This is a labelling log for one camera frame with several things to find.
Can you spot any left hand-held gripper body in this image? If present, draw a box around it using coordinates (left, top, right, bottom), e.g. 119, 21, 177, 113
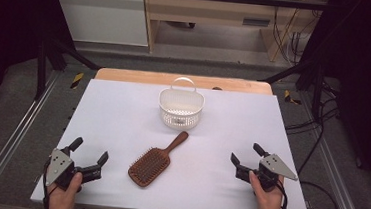
46, 147, 104, 193

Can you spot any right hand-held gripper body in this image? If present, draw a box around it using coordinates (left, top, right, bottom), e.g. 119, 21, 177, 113
233, 150, 301, 196

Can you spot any brown wooden hairbrush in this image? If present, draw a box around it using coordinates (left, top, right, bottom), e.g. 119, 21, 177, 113
126, 126, 190, 192

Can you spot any white plastic basket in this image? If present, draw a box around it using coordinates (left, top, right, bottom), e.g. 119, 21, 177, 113
156, 74, 208, 133

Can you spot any person's left hand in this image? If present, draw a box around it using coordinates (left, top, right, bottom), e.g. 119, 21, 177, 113
45, 170, 85, 209

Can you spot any person's right hand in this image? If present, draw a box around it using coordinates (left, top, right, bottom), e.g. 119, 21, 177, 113
246, 170, 286, 209

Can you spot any white table mat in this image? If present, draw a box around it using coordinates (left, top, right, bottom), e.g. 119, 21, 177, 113
29, 74, 321, 209

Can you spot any yellow black floor tape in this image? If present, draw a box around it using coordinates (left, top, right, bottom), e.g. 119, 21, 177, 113
69, 70, 86, 90
283, 89, 304, 107

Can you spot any black metal stand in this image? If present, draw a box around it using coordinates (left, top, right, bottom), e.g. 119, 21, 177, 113
32, 35, 103, 106
255, 53, 329, 121

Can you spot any white cabinet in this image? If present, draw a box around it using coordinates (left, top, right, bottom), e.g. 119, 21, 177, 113
43, 0, 154, 48

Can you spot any black curtain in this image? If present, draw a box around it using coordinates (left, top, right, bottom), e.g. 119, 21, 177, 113
0, 0, 79, 123
291, 0, 371, 193

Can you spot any light wooden desk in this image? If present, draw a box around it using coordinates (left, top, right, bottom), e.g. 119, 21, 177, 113
136, 0, 330, 67

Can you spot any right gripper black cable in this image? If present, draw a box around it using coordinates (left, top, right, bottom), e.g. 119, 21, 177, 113
275, 182, 291, 209

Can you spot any black floor cable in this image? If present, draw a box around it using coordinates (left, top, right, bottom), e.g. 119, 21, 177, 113
278, 76, 350, 209

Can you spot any aluminium floor rail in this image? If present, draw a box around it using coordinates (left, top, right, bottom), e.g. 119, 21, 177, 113
289, 91, 371, 209
0, 66, 61, 209

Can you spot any bundle of hanging cables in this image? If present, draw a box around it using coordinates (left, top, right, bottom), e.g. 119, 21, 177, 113
267, 0, 320, 67

